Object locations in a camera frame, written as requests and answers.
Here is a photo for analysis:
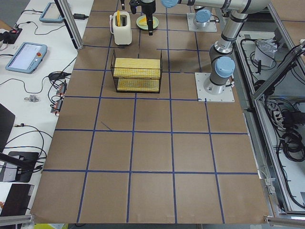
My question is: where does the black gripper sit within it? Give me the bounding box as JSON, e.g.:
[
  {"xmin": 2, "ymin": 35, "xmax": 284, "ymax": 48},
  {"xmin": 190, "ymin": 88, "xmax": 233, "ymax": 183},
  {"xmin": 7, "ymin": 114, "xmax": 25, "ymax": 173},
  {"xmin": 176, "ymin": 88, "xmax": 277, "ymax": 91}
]
[{"xmin": 121, "ymin": 0, "xmax": 156, "ymax": 36}]

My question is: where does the white toaster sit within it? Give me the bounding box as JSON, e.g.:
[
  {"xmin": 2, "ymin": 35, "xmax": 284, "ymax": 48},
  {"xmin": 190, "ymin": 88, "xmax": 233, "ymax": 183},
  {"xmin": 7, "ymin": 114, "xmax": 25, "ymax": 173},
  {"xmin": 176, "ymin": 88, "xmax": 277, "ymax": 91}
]
[{"xmin": 109, "ymin": 11, "xmax": 132, "ymax": 46}]

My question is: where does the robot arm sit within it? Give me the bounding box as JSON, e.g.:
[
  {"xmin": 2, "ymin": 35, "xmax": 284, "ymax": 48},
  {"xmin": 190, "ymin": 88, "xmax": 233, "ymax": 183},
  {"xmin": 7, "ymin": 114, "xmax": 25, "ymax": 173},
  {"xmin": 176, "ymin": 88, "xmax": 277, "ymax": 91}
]
[
  {"xmin": 161, "ymin": 0, "xmax": 269, "ymax": 95},
  {"xmin": 129, "ymin": 0, "xmax": 211, "ymax": 30}
]

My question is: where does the bread slice in toaster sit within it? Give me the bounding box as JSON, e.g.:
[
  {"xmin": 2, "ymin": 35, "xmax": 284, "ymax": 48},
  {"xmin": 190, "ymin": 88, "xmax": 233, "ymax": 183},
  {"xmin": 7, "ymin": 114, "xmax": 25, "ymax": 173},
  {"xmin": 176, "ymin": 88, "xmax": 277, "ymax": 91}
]
[{"xmin": 116, "ymin": 10, "xmax": 121, "ymax": 27}]

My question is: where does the triangular bread on plate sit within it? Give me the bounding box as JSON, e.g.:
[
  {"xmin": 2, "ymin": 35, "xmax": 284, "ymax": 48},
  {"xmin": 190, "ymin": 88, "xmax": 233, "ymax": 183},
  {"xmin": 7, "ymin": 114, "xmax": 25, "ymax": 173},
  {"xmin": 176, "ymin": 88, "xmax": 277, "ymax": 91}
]
[{"xmin": 138, "ymin": 16, "xmax": 147, "ymax": 26}]

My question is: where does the light green plate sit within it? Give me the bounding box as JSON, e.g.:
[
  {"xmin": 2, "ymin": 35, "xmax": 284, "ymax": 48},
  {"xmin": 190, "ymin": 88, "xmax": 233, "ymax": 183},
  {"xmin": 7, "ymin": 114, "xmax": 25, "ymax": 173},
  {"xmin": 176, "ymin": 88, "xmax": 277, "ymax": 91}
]
[{"xmin": 136, "ymin": 15, "xmax": 159, "ymax": 31}]

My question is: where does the black power adapter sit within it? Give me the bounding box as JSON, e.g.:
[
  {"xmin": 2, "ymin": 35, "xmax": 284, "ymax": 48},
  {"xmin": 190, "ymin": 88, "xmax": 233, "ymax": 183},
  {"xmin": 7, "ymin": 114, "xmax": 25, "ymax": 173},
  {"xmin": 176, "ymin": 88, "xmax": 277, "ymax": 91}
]
[{"xmin": 73, "ymin": 13, "xmax": 89, "ymax": 20}]

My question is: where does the blue teach pendant far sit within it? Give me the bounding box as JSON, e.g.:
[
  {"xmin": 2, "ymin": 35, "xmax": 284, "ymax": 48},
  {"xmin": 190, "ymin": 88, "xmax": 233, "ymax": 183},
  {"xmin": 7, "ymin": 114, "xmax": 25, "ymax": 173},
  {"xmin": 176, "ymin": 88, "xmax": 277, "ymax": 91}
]
[{"xmin": 39, "ymin": 2, "xmax": 63, "ymax": 23}]

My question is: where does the blue teach pendant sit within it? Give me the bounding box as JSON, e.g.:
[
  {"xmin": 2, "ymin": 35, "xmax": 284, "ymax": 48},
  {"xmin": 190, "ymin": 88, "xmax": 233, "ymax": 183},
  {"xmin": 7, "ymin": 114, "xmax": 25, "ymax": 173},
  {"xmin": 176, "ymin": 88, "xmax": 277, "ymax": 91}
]
[
  {"xmin": 5, "ymin": 42, "xmax": 48, "ymax": 74},
  {"xmin": 39, "ymin": 2, "xmax": 63, "ymax": 23}
]

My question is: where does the blue teach pendant near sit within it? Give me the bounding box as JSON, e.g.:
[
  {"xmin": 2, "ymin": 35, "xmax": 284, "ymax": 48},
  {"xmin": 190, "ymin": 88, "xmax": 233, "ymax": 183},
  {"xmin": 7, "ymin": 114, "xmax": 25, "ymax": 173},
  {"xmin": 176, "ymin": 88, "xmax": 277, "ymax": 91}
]
[{"xmin": 5, "ymin": 42, "xmax": 48, "ymax": 74}]

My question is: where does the black wire basket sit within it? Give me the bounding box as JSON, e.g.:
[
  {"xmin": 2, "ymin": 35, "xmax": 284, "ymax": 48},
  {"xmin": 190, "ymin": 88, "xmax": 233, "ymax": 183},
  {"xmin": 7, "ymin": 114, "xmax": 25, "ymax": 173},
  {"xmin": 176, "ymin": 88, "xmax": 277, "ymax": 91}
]
[{"xmin": 111, "ymin": 49, "xmax": 163, "ymax": 94}]

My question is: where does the aluminium frame post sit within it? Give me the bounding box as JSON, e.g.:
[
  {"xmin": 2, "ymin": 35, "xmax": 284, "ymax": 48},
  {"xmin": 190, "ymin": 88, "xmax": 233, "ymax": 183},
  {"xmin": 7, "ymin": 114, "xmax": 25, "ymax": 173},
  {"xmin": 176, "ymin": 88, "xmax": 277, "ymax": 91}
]
[{"xmin": 54, "ymin": 0, "xmax": 83, "ymax": 50}]

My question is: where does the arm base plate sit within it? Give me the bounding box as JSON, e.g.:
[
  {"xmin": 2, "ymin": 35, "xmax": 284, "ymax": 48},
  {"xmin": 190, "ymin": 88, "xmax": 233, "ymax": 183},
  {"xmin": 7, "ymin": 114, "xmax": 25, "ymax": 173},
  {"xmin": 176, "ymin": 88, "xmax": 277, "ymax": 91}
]
[
  {"xmin": 195, "ymin": 73, "xmax": 235, "ymax": 103},
  {"xmin": 186, "ymin": 12, "xmax": 218, "ymax": 32}
]

